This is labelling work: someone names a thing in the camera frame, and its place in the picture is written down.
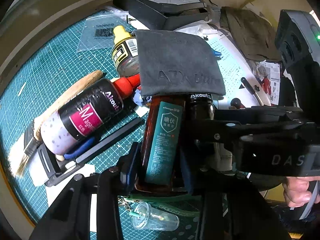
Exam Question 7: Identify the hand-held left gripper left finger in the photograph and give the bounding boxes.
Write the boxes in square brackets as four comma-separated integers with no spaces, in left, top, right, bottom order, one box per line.
[29,142,141,240]

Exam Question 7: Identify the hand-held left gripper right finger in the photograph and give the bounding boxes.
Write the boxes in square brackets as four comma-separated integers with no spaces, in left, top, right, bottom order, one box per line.
[180,151,294,240]

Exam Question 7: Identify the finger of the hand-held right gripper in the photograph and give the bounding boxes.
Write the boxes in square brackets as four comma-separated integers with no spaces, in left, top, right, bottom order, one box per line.
[184,122,251,151]
[212,106,310,131]

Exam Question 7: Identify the dark paint bottle black label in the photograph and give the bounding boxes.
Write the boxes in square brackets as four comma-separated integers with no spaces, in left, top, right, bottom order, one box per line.
[188,94,215,130]

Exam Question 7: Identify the brown bottle teal label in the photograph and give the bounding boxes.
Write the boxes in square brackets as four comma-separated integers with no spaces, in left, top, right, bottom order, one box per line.
[139,95,187,193]

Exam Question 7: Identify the lilac paint bottle magenta label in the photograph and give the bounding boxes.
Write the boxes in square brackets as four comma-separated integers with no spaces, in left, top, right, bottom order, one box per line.
[40,75,141,155]

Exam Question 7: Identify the grey cloth pouch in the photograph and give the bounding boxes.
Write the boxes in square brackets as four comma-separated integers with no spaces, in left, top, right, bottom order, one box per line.
[134,29,225,98]

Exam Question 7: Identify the wide wooden paint brush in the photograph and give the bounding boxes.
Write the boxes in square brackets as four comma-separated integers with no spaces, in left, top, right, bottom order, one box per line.
[15,70,104,177]

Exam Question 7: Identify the yellow cap glass bottle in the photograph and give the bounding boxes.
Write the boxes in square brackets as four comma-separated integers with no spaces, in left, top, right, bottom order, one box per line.
[112,26,140,77]

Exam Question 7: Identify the person's right hand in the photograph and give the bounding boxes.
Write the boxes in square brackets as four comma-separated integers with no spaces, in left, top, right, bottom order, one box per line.
[282,176,317,208]

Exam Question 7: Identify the black craft knife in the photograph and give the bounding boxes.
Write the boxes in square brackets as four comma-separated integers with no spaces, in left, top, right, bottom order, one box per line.
[241,77,264,106]

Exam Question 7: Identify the printed leaflet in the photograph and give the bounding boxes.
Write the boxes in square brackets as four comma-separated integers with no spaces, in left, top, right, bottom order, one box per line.
[251,60,284,105]

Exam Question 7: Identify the light blue printed sheet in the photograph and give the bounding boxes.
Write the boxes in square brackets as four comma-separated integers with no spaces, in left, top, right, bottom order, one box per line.
[207,35,250,100]

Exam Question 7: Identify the small blue white figure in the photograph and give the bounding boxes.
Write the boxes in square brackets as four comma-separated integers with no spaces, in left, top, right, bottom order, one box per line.
[132,86,152,107]

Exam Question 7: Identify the black grey tool bar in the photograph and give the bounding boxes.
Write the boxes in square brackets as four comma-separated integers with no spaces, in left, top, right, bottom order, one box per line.
[37,117,146,187]

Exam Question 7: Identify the olive cloth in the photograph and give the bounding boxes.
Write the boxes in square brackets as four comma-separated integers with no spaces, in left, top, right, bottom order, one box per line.
[221,6,284,62]

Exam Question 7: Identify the clear plastic bag barcode label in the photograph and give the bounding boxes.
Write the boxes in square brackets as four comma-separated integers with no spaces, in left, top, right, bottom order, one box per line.
[77,17,130,53]

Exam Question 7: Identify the green cutting mat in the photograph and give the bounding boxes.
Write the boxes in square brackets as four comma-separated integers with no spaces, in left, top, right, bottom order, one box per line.
[0,9,233,240]

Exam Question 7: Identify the black flat device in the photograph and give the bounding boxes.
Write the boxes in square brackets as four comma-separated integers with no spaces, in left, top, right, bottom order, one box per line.
[112,0,208,32]

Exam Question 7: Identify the red handled nippers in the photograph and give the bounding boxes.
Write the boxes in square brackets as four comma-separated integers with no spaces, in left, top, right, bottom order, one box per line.
[256,66,273,96]

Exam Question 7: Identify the clear miniature cup keychain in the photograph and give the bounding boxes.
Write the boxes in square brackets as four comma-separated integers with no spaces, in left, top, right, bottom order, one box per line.
[117,197,180,232]

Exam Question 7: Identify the blue handled pliers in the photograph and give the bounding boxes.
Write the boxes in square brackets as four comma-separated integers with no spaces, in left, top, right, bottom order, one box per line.
[62,136,97,161]

